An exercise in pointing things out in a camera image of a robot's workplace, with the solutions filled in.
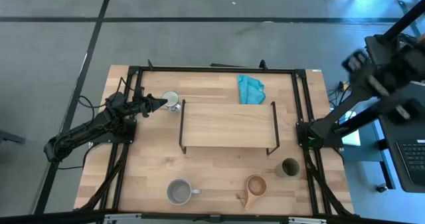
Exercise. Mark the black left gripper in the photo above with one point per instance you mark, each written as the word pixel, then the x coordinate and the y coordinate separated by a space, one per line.
pixel 141 106

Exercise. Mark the blue white floral mug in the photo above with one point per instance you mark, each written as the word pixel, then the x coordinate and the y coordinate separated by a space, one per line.
pixel 171 100

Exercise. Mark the grey patterned mug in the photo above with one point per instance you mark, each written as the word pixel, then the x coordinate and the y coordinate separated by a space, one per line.
pixel 180 191

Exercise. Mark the olive green mug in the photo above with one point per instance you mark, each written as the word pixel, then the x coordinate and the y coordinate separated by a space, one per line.
pixel 288 167

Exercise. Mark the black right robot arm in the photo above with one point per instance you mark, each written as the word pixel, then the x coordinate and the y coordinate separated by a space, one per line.
pixel 342 112

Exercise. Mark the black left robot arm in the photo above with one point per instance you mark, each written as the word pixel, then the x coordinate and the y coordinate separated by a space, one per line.
pixel 83 134

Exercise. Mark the wooden shelf with black legs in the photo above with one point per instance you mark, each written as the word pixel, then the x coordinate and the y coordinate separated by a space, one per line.
pixel 229 124

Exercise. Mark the turquoise cloth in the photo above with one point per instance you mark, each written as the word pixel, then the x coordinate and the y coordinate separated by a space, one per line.
pixel 250 91

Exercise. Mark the white box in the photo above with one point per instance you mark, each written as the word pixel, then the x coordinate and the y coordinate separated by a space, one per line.
pixel 352 137

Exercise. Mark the black caster wheel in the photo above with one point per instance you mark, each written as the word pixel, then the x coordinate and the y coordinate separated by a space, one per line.
pixel 382 187

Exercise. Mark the black laptop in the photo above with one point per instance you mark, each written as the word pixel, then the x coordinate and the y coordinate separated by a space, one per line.
pixel 411 157

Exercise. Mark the black rig pole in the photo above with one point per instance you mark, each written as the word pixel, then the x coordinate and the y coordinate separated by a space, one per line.
pixel 406 19

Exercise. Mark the black aluminium table frame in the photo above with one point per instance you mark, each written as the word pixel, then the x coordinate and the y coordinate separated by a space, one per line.
pixel 216 69

